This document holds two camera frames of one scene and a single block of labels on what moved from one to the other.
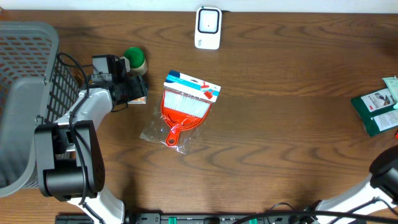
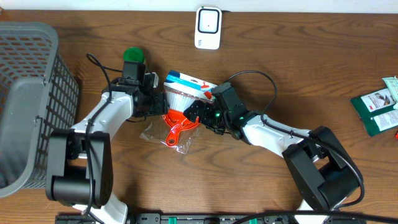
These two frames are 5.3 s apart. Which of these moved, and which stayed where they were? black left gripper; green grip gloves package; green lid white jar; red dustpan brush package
Moved: black left gripper
Stayed: red dustpan brush package; green grip gloves package; green lid white jar
